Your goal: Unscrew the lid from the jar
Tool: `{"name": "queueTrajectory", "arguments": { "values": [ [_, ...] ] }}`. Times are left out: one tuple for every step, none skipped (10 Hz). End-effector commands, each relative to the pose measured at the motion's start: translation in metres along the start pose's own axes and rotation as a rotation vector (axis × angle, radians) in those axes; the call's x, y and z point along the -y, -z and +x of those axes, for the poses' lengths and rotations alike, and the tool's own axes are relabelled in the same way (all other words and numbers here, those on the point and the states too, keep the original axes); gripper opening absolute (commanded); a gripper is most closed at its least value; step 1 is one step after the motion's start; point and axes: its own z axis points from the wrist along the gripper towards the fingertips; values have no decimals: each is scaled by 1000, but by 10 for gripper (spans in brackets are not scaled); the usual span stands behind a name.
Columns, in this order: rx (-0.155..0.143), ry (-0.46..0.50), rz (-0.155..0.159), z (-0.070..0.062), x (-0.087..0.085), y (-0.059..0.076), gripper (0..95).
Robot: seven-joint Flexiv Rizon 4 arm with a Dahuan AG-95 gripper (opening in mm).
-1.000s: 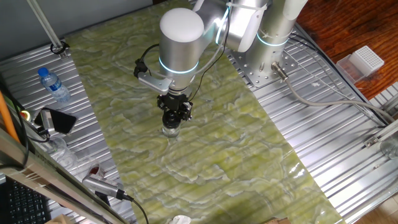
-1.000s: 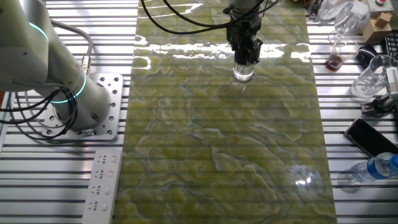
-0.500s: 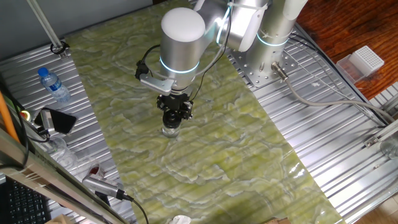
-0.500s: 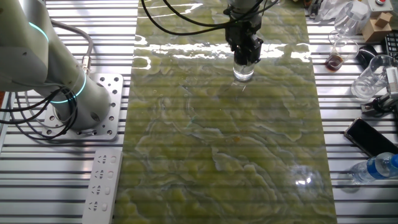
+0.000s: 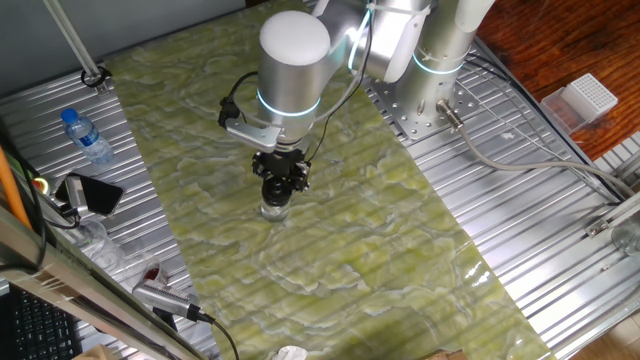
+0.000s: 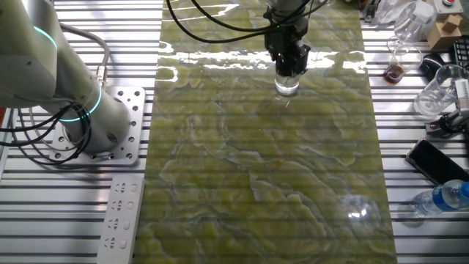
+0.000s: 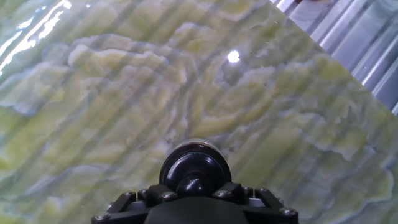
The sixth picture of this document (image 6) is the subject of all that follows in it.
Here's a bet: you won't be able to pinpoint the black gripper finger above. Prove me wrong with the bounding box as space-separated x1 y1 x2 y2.
292 54 309 77
274 56 291 77

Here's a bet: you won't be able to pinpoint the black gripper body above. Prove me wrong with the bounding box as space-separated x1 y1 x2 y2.
263 14 311 63

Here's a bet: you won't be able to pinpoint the clear glass jar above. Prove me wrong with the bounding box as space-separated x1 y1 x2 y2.
274 72 302 97

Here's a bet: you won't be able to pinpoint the glass cup with brown liquid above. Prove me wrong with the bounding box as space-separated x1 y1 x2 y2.
383 44 424 86

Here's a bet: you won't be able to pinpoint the green marble pattern mat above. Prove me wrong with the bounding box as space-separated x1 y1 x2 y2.
133 0 399 264

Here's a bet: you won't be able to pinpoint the upturned clear glass cup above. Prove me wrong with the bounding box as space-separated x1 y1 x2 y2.
394 1 437 43

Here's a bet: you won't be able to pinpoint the black computer mouse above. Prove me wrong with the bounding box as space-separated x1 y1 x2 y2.
419 53 446 81

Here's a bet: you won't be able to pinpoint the large clear glass cup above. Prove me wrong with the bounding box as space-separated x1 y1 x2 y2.
413 65 465 120

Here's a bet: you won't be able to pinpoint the small cardboard box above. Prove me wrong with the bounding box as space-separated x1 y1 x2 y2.
426 14 463 51

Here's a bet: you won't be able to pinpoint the red emergency stop button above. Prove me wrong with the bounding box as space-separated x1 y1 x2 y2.
434 0 465 15

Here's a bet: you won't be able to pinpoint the black keyboard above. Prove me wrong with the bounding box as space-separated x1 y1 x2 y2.
450 38 469 70

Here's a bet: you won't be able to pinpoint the black smartphone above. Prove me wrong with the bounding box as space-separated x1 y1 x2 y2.
405 138 469 186

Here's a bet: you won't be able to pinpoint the blue capped water bottle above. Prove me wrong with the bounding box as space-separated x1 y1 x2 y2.
413 179 469 217

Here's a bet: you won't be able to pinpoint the white power strip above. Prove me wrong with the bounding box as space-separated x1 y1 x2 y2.
96 175 146 264

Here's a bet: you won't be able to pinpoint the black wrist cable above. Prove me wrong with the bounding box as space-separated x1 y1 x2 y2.
166 0 274 45

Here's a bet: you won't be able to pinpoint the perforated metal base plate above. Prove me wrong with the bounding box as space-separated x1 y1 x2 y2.
49 86 147 166

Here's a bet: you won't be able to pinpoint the grey base cable with connector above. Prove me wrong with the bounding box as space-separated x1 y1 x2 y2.
60 22 111 89

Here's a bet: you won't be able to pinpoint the black cables at base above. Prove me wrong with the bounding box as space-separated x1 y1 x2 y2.
0 104 92 166

